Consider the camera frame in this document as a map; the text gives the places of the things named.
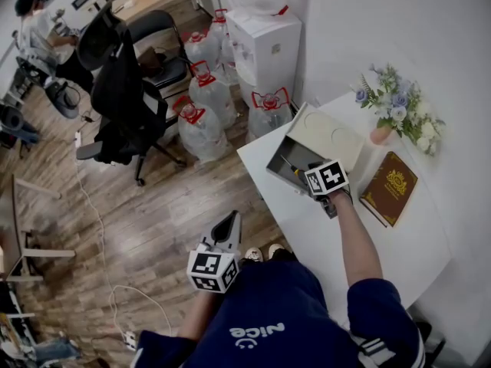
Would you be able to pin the pink vase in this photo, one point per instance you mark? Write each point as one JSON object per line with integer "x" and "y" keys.
{"x": 380, "y": 134}

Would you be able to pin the black bag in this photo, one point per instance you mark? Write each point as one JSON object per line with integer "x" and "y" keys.
{"x": 65, "y": 100}

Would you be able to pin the white water dispenser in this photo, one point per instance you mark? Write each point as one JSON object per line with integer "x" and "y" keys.
{"x": 264, "y": 48}

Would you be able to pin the person's right forearm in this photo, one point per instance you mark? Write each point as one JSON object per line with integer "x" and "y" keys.
{"x": 356, "y": 240}

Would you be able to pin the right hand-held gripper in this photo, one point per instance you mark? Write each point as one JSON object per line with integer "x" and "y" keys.
{"x": 328, "y": 178}

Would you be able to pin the white power strip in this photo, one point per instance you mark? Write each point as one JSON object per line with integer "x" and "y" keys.
{"x": 130, "y": 340}
{"x": 78, "y": 139}

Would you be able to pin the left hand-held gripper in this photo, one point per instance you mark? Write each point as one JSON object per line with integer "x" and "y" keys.
{"x": 209, "y": 268}

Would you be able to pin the person's white shoes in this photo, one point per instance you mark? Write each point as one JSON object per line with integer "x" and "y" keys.
{"x": 254, "y": 253}

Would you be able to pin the black mesh office chair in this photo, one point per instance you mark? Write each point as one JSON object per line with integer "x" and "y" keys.
{"x": 97, "y": 38}

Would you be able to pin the light wooden frame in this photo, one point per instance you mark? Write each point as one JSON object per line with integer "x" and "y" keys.
{"x": 23, "y": 244}

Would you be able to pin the blue jeans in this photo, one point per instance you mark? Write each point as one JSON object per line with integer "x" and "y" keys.
{"x": 53, "y": 349}

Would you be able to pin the black folding chair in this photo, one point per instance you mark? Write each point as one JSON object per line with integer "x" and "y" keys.
{"x": 161, "y": 48}

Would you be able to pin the beige metal container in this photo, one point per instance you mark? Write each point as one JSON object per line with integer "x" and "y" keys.
{"x": 326, "y": 134}

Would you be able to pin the person's left forearm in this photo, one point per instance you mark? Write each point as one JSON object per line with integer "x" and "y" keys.
{"x": 199, "y": 314}

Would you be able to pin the blue white flower bouquet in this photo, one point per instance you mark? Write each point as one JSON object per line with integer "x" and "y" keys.
{"x": 399, "y": 104}

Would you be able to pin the person's navy blue shirt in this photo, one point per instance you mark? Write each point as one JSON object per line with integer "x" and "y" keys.
{"x": 280, "y": 313}

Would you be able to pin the black office chair with jacket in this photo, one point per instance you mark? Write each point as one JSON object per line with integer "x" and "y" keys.
{"x": 126, "y": 106}

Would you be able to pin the brown bag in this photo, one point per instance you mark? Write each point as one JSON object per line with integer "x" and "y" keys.
{"x": 151, "y": 63}

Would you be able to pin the brown gold-patterned book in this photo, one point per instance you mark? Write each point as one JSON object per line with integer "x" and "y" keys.
{"x": 389, "y": 188}

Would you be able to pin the empty red-capped water jug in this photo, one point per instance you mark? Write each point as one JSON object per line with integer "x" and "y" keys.
{"x": 201, "y": 134}
{"x": 219, "y": 27}
{"x": 213, "y": 94}
{"x": 270, "y": 117}
{"x": 201, "y": 50}

